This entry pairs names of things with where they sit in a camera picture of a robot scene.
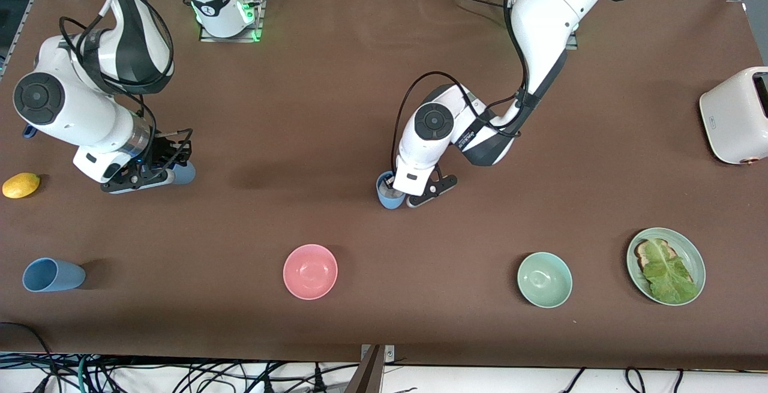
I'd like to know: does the black cable on table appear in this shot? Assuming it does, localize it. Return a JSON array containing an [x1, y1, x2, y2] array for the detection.
[[0, 322, 58, 382]]

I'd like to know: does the yellow lemon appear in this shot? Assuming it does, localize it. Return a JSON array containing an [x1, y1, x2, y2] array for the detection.
[[2, 172, 41, 199]]

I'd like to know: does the green lettuce leaf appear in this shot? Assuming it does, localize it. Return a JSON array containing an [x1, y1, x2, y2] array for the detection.
[[643, 238, 700, 305]]

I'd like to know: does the green plate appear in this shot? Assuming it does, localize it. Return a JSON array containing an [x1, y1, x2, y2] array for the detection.
[[626, 227, 706, 307]]

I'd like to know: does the white toaster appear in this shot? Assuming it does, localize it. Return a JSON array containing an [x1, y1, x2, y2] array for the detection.
[[700, 67, 768, 166]]

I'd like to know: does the toast slice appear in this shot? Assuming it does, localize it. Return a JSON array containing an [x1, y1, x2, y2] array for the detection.
[[634, 238, 682, 272]]

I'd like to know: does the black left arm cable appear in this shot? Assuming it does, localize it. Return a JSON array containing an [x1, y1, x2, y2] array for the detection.
[[391, 0, 532, 173]]

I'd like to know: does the pink bowl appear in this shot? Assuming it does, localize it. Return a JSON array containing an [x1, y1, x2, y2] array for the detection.
[[283, 244, 338, 301]]

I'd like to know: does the blue cup with tissue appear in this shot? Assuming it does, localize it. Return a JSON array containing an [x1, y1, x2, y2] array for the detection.
[[376, 171, 407, 210]]

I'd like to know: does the dark angled bar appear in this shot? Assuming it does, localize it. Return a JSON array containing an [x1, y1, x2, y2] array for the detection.
[[344, 345, 386, 393]]

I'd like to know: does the green bowl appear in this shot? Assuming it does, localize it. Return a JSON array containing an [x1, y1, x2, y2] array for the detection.
[[517, 252, 573, 309]]

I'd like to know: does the metal table edge bracket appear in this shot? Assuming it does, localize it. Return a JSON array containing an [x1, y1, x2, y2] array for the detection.
[[360, 344, 396, 364]]

